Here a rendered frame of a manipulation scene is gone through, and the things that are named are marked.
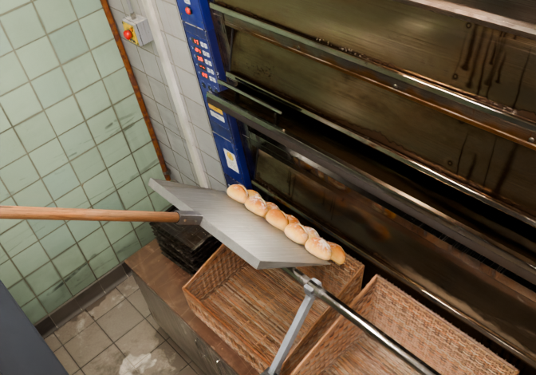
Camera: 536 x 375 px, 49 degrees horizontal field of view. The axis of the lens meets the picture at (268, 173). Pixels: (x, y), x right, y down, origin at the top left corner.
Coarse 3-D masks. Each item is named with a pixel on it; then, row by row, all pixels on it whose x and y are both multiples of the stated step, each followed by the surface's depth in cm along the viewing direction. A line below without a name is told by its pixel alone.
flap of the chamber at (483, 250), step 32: (224, 96) 205; (256, 96) 205; (256, 128) 189; (288, 128) 185; (320, 128) 185; (320, 160) 171; (352, 160) 169; (384, 160) 169; (416, 192) 156; (448, 192) 156; (480, 224) 144; (512, 224) 144
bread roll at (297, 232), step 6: (288, 228) 198; (294, 228) 196; (300, 228) 196; (288, 234) 197; (294, 234) 195; (300, 234) 195; (306, 234) 195; (294, 240) 195; (300, 240) 194; (306, 240) 195
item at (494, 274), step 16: (272, 144) 219; (304, 160) 209; (320, 176) 205; (336, 176) 200; (352, 192) 195; (368, 192) 191; (384, 208) 186; (400, 224) 184; (416, 224) 178; (432, 240) 176; (448, 240) 172; (464, 256) 168; (480, 256) 165; (496, 272) 161; (512, 272) 160; (512, 288) 160; (528, 288) 155
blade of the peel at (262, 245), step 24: (168, 192) 188; (192, 192) 205; (216, 192) 216; (216, 216) 190; (240, 216) 200; (240, 240) 178; (264, 240) 186; (288, 240) 195; (264, 264) 163; (288, 264) 172; (312, 264) 181
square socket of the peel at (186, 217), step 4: (180, 212) 172; (184, 212) 173; (188, 212) 174; (192, 212) 175; (196, 212) 177; (180, 216) 170; (184, 216) 171; (188, 216) 172; (192, 216) 173; (196, 216) 175; (200, 216) 176; (180, 220) 171; (184, 220) 172; (188, 220) 173; (192, 220) 174; (196, 220) 175; (200, 220) 177; (180, 224) 171; (184, 224) 173; (188, 224) 174; (192, 224) 175; (196, 224) 176
